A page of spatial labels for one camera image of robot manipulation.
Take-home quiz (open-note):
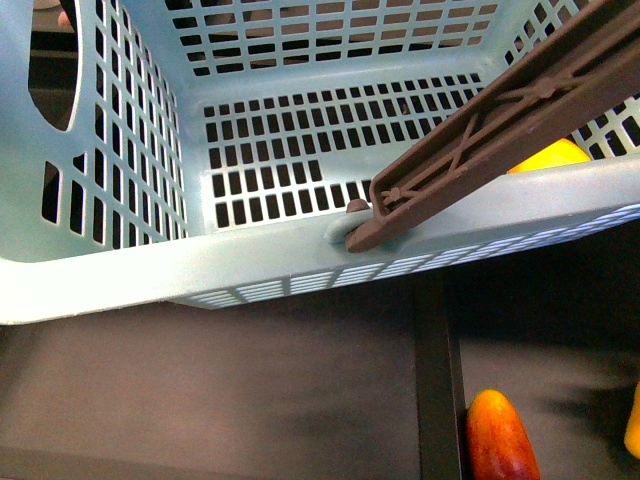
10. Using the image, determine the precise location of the light blue plastic basket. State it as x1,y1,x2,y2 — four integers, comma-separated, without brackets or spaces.
1,1,639,325

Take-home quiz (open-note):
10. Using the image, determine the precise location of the yellow lemon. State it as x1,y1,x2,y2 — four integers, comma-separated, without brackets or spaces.
507,139,591,174

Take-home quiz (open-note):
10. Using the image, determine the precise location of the red orange mango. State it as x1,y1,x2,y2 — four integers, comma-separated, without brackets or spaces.
466,389,541,479

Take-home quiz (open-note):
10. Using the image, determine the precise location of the brown basket handle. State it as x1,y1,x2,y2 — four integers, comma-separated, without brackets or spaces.
346,1,639,253

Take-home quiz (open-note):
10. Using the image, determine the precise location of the yellow mango right edge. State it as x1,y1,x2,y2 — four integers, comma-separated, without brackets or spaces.
624,384,640,459

